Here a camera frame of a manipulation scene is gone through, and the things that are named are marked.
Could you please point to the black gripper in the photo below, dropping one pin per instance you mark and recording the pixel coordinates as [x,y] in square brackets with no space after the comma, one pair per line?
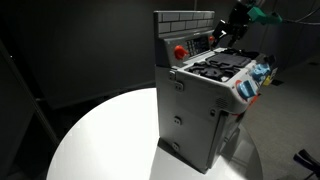
[239,15]

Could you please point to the small orange round button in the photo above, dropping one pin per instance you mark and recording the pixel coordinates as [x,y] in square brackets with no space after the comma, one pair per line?
[211,38]

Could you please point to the dark stove keypad panel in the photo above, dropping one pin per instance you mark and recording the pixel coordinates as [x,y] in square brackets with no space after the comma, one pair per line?
[197,45]

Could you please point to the blue stove knob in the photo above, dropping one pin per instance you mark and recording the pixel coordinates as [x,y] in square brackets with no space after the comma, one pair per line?
[246,89]
[265,67]
[257,75]

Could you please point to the grey toy stove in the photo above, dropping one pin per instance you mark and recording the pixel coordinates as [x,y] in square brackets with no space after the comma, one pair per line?
[190,110]

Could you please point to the black stovetop burner grate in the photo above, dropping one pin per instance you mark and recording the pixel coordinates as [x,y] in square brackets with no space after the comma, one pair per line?
[216,68]

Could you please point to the large orange dial knob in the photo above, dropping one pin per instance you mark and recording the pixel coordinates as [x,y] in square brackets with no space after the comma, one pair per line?
[180,52]

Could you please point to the grey oven door with window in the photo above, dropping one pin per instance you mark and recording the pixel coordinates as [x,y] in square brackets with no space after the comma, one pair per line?
[216,140]

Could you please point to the black tripod leg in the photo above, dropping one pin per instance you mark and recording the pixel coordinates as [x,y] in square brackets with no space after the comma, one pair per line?
[306,159]

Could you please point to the teal camera mount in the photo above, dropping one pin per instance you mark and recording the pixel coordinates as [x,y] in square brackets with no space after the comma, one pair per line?
[263,16]

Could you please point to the white round pedestal table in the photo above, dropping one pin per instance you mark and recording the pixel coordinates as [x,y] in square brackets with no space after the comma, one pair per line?
[110,143]

